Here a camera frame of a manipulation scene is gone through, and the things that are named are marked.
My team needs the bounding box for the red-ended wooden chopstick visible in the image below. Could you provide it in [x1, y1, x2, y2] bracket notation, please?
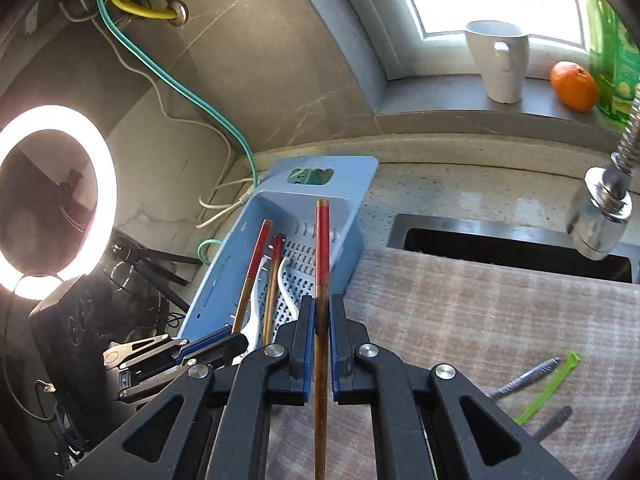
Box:
[262, 233, 286, 347]
[312, 199, 332, 480]
[231, 218, 274, 343]

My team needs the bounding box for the plaid cloth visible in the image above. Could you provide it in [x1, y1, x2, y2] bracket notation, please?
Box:
[264, 244, 640, 480]

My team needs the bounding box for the green dish soap bottle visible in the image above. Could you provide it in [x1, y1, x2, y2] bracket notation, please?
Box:
[589, 0, 640, 129]

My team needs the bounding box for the white cable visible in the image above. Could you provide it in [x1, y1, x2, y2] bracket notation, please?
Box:
[90, 19, 262, 229]

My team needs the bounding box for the blue drain basket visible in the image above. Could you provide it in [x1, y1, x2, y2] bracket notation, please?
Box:
[178, 155, 380, 357]

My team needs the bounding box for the metal utensil handle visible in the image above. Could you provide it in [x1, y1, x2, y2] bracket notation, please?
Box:
[531, 406, 573, 439]
[487, 358, 560, 401]

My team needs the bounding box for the white mug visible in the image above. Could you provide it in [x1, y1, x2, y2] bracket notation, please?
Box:
[463, 20, 530, 105]

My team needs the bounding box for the green plastic utensil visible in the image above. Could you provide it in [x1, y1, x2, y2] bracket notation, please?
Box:
[514, 352, 581, 426]

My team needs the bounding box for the orange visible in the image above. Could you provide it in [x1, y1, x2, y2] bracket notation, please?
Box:
[550, 61, 600, 113]

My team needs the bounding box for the ring light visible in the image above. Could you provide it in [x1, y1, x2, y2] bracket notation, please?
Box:
[0, 104, 119, 302]

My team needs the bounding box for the chrome kitchen faucet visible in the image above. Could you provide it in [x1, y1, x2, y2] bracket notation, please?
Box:
[567, 85, 640, 262]

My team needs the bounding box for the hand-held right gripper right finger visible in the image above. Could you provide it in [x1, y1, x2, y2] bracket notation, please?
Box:
[327, 294, 576, 480]

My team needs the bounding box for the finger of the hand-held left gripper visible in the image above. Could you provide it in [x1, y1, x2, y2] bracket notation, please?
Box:
[118, 332, 249, 402]
[103, 329, 233, 368]

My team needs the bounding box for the green hose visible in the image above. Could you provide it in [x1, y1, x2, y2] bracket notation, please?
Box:
[94, 0, 262, 266]

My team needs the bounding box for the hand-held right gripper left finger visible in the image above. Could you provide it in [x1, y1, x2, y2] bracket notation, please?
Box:
[65, 295, 317, 480]

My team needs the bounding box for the white plastic spoon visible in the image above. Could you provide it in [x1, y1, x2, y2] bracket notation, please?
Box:
[240, 260, 267, 356]
[276, 257, 304, 322]

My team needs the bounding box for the black kitchen sink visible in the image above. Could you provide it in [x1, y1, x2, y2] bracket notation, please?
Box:
[387, 213, 637, 285]

